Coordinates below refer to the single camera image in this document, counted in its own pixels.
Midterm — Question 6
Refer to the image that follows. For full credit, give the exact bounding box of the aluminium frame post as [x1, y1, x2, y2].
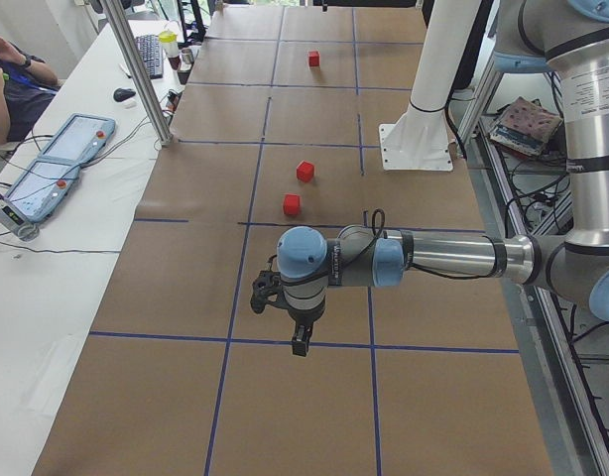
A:
[101, 1, 173, 147]

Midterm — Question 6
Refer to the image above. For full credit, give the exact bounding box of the black computer mouse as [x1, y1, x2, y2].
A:
[113, 88, 136, 103]

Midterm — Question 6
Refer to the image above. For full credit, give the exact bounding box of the teach pendant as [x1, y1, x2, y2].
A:
[5, 159, 80, 223]
[39, 114, 116, 165]

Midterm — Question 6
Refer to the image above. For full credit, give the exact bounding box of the lower teach pendant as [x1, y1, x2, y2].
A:
[5, 159, 80, 223]

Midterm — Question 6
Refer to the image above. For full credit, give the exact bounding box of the yellow lid bottle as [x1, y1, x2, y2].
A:
[158, 30, 180, 60]

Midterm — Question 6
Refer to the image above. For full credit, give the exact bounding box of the upper teach pendant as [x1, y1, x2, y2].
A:
[39, 114, 116, 165]

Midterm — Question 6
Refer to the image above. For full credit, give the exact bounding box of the black keyboard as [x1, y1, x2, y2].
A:
[135, 35, 164, 79]

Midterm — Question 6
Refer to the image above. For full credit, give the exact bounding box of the handheld scanner device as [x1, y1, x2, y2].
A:
[0, 193, 39, 241]

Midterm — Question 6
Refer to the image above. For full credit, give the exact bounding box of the stack of books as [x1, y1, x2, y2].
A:
[489, 96, 562, 157]

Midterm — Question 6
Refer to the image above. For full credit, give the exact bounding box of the red block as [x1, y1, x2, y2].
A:
[296, 161, 315, 182]
[283, 193, 302, 216]

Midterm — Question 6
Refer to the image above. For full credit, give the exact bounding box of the seated person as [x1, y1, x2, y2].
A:
[0, 37, 61, 145]

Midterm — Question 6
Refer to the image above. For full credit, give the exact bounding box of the white pedestal column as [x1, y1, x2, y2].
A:
[379, 0, 486, 172]

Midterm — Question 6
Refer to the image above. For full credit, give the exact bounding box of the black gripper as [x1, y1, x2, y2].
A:
[287, 297, 325, 356]

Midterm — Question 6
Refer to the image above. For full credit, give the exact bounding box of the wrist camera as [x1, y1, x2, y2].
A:
[250, 270, 286, 314]

